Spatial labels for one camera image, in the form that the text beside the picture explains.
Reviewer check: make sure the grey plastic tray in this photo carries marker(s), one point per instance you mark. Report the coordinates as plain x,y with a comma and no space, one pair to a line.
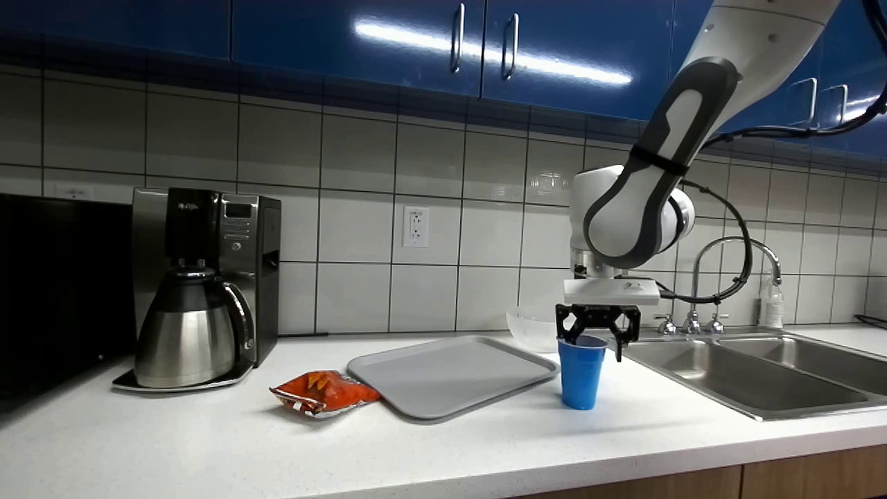
443,375

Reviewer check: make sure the clear soap bottle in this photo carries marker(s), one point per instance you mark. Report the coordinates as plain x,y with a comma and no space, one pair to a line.
770,307

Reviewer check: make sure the stainless steel sink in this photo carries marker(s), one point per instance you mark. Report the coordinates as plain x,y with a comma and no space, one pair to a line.
757,369

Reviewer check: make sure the orange chip bag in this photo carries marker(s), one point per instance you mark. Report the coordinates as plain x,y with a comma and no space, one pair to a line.
323,393

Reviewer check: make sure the black steel coffee maker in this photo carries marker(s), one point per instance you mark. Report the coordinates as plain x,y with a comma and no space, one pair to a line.
245,251

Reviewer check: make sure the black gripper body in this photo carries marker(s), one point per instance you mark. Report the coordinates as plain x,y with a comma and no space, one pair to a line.
599,316

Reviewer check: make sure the wooden lower cabinet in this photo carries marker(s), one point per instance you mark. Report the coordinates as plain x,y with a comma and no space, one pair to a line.
739,480

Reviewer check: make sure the black microwave oven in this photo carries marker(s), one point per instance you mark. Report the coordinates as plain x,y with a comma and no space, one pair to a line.
59,294

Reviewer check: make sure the chrome kitchen faucet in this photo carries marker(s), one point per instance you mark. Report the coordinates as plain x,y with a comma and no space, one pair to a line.
765,253

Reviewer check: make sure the stainless steel carafe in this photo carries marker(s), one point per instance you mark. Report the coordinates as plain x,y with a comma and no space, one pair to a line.
190,337

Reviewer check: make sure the white wall outlet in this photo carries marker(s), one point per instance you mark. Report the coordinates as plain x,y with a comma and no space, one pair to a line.
417,226

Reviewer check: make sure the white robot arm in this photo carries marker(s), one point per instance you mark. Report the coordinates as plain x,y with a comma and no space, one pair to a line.
665,175

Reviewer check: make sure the blue plastic cup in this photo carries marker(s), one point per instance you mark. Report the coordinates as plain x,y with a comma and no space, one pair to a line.
583,375

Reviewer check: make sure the blue glossy upper cabinet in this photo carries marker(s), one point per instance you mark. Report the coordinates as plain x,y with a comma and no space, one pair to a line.
278,36

